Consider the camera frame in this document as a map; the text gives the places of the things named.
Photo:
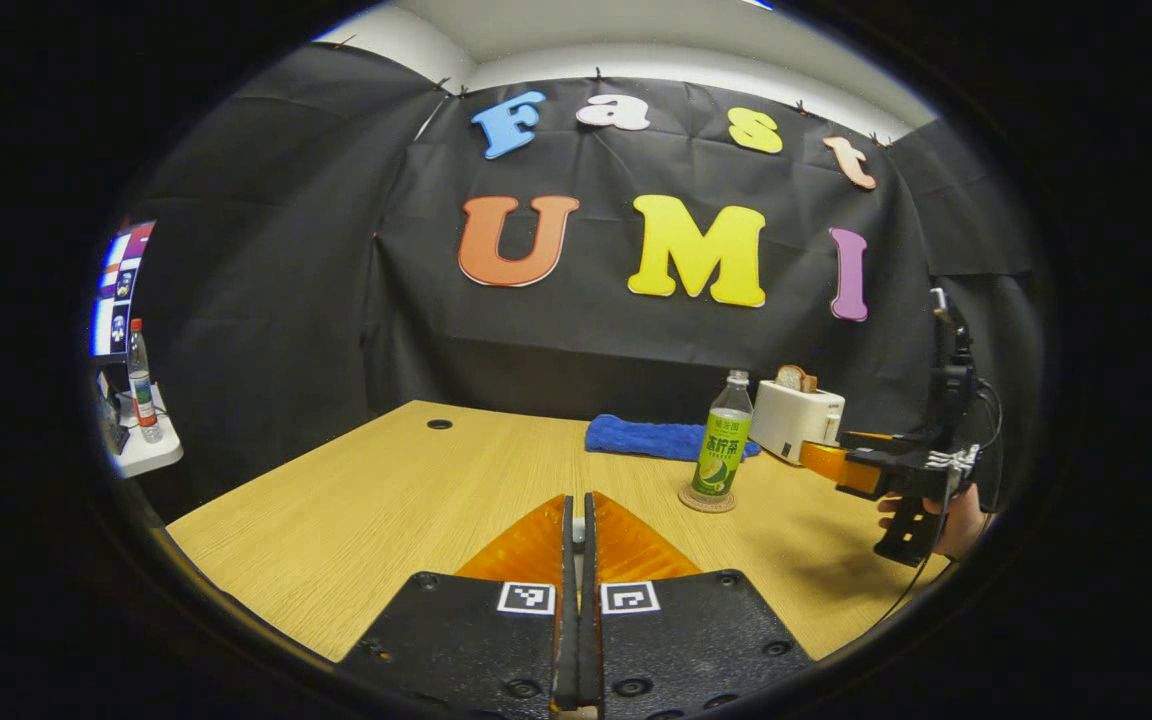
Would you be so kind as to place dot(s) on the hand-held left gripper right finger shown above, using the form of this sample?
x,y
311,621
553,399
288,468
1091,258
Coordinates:
x,y
686,640

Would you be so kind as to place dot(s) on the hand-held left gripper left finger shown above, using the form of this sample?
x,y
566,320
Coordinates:
x,y
476,640

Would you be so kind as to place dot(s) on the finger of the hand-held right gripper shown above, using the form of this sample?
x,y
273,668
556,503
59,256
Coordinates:
x,y
881,438
841,468

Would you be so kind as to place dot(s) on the green label water bottle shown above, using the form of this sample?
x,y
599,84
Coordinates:
x,y
721,450

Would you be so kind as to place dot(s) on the round wooden coaster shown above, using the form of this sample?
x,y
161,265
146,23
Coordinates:
x,y
706,504

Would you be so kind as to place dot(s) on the red label plastic bottle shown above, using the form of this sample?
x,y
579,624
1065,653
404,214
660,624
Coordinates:
x,y
143,390

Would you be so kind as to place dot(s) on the white toaster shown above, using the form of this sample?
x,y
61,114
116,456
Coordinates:
x,y
791,420

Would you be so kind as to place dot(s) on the bread slice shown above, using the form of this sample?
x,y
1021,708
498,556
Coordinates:
x,y
794,378

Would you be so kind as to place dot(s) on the blue towel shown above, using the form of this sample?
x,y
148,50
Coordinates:
x,y
636,438

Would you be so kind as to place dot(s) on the black backdrop cloth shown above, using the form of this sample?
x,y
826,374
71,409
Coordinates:
x,y
636,350

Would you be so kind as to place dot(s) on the white side table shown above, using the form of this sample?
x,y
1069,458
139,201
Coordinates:
x,y
151,455

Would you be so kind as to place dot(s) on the dark desk device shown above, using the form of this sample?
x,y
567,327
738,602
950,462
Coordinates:
x,y
116,430

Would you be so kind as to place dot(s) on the computer monitor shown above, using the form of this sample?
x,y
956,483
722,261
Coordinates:
x,y
121,290

